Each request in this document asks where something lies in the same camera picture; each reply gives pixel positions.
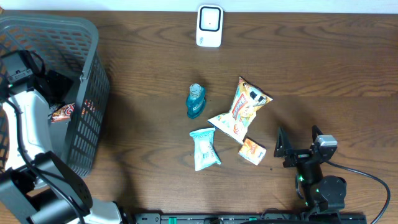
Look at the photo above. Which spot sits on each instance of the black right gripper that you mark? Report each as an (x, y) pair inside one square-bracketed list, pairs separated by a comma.
[(298, 156)]

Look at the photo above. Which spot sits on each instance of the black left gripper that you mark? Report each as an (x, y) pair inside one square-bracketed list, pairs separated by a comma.
[(53, 78)]

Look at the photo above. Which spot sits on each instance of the small orange snack packet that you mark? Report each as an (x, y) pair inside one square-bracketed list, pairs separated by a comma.
[(252, 152)]

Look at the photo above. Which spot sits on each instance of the red brown snack bar wrapper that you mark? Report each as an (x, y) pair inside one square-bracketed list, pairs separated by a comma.
[(66, 111)]

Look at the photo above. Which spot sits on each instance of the yellow chips bag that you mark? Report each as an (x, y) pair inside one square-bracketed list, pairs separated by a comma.
[(248, 99)]

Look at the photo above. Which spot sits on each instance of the teal tissue pack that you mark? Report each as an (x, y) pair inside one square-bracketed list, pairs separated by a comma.
[(204, 152)]

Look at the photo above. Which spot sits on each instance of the blue mouthwash bottle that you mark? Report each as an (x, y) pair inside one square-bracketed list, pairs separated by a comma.
[(195, 101)]

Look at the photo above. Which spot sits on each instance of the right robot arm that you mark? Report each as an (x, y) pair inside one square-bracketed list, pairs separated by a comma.
[(324, 194)]

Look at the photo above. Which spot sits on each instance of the grey plastic shopping basket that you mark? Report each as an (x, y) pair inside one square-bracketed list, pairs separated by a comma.
[(66, 45)]

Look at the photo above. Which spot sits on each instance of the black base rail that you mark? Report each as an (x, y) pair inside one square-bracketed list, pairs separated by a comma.
[(269, 216)]

